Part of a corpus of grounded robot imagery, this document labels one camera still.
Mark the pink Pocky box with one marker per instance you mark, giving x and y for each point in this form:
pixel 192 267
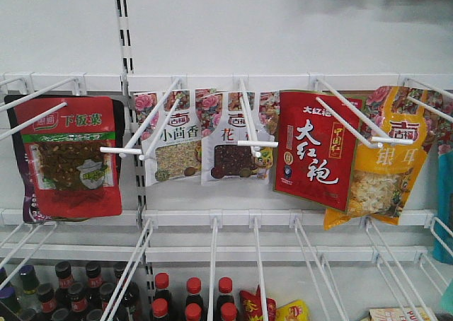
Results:
pixel 392 314

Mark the white slotted shelf upright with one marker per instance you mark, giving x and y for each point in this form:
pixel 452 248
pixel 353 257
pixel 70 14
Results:
pixel 132 169

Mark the white fennel seed pouch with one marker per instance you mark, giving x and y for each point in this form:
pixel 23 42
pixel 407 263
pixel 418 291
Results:
pixel 174 137

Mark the red spouted sauce pouch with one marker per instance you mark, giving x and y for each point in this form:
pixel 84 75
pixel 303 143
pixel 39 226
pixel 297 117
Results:
pixel 252 308

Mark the white T-end peg hook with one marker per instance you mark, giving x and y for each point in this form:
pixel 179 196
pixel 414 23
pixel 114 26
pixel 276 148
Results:
pixel 252 140

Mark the white peppercorn pouch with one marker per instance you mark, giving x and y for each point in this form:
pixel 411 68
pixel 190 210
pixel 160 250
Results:
pixel 223 126

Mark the white hook rail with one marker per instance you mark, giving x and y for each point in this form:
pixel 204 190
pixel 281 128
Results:
pixel 26 82
pixel 159 218

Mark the teal sweet potato noodle bag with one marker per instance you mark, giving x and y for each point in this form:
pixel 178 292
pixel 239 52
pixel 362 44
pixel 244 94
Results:
pixel 444 207

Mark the white upper hook rail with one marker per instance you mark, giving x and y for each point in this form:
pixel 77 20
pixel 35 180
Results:
pixel 26 82

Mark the yellow snack bag hanging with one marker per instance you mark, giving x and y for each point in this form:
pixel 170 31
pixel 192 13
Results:
pixel 384 177

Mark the red pickled vegetable pouch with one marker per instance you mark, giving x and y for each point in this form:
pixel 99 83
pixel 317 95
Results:
pixel 70 175

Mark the red Dahongpao tea bag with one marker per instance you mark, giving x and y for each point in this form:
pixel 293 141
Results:
pixel 315 153

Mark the white lower hook rail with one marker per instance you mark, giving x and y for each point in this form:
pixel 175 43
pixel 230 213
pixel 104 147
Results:
pixel 159 218

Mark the dark soy sauce bottle red cap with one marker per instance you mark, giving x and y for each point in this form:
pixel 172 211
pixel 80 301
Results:
pixel 159 310

